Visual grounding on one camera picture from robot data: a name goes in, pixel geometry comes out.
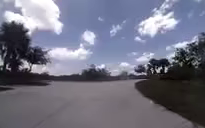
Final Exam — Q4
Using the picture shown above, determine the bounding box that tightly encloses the distant low tree line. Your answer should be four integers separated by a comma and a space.
49, 64, 138, 82

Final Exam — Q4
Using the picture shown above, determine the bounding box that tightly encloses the grey concrete path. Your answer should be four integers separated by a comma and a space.
0, 78, 204, 128

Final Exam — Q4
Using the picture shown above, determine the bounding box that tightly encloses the row of dark trees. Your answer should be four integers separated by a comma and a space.
133, 29, 205, 81

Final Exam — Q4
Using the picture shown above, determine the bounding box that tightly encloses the dark grass verge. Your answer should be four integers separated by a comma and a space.
134, 77, 205, 128

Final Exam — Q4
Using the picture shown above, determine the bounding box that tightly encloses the large dark tree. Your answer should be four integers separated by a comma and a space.
0, 20, 53, 74

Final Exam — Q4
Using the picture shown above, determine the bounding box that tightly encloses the dark grass strip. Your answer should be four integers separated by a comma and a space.
0, 71, 53, 93

